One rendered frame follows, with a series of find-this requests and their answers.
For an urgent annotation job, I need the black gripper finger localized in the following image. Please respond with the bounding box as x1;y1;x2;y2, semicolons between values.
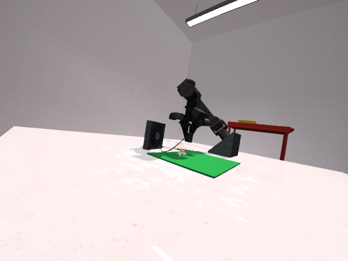
189;124;202;133
178;122;191;139

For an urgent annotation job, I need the black cooling fan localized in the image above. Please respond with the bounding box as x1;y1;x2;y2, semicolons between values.
143;120;166;150

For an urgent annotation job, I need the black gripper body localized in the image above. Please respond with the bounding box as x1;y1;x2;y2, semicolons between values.
169;102;210;126

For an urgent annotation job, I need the green circuit board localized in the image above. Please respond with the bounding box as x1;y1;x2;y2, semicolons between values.
147;149;241;179

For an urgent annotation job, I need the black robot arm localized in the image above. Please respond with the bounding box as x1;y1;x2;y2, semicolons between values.
177;79;230;140

